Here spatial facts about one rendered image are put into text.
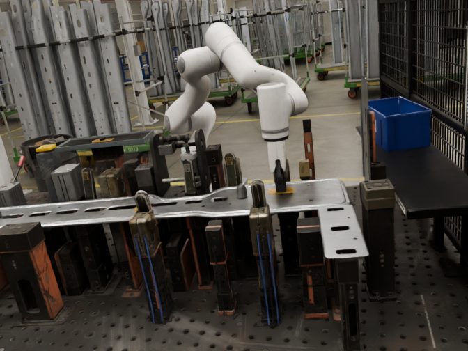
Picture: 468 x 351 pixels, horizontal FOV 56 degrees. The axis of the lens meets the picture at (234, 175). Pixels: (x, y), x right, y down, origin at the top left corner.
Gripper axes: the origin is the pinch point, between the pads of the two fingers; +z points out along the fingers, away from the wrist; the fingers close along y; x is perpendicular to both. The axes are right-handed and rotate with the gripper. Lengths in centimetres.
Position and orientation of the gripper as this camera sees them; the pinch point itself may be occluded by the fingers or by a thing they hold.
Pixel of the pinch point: (281, 184)
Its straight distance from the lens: 140.5
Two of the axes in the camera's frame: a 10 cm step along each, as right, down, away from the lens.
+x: 9.9, -0.9, -1.5
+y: -1.1, 3.4, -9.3
